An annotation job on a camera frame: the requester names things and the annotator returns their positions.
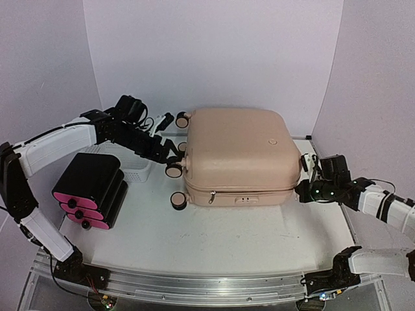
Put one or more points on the black pink drawer organizer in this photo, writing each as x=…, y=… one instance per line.
x=92, y=190

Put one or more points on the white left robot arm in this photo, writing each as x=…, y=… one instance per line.
x=21, y=161

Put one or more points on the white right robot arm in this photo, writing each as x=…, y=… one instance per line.
x=369, y=198

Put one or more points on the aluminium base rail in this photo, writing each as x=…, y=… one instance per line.
x=196, y=290

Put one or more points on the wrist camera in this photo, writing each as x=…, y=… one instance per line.
x=310, y=163
x=161, y=123

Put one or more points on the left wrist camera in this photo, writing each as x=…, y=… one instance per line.
x=161, y=123

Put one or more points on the beige hard-shell suitcase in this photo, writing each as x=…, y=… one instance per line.
x=235, y=157

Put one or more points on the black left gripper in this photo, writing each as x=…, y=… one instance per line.
x=164, y=151

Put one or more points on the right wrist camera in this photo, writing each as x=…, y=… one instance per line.
x=310, y=163

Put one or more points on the white perforated plastic basket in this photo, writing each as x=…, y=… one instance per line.
x=136, y=169

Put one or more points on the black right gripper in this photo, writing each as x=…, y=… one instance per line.
x=304, y=194

